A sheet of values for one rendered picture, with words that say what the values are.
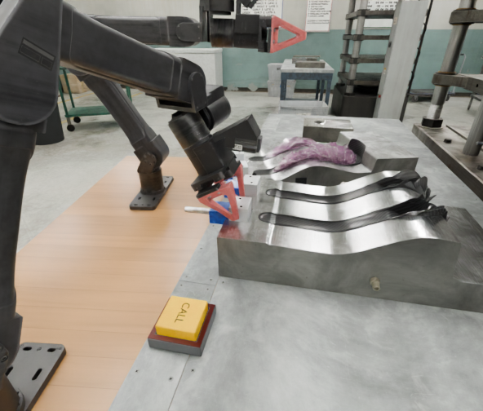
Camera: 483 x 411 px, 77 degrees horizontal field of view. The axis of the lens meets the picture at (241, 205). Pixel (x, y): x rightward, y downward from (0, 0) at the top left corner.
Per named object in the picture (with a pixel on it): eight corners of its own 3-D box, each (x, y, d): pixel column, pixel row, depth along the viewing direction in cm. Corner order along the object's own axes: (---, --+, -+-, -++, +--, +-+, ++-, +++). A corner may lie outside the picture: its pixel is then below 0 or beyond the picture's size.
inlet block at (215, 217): (182, 227, 60) (179, 203, 58) (190, 214, 65) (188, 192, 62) (247, 234, 58) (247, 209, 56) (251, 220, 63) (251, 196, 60)
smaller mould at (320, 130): (301, 142, 129) (303, 125, 125) (302, 132, 141) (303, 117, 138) (351, 145, 125) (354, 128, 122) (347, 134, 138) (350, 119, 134)
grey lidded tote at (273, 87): (266, 97, 668) (266, 80, 652) (269, 94, 704) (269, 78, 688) (293, 98, 657) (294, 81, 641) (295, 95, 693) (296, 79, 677)
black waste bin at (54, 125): (17, 145, 377) (-3, 93, 347) (44, 134, 418) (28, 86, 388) (51, 148, 370) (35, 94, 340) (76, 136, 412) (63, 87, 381)
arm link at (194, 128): (202, 140, 58) (183, 108, 56) (223, 131, 55) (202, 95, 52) (180, 157, 54) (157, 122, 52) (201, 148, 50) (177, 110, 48)
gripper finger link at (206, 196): (256, 201, 59) (232, 159, 56) (250, 220, 53) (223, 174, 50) (227, 212, 62) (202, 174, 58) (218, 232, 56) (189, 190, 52)
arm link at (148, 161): (165, 142, 85) (145, 141, 85) (155, 152, 78) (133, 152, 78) (167, 163, 88) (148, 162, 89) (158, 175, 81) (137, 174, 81)
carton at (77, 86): (62, 93, 715) (57, 74, 695) (78, 89, 769) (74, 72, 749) (79, 94, 709) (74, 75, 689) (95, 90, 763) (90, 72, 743)
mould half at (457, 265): (218, 276, 57) (215, 214, 51) (244, 208, 79) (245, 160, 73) (520, 319, 49) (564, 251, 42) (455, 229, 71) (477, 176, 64)
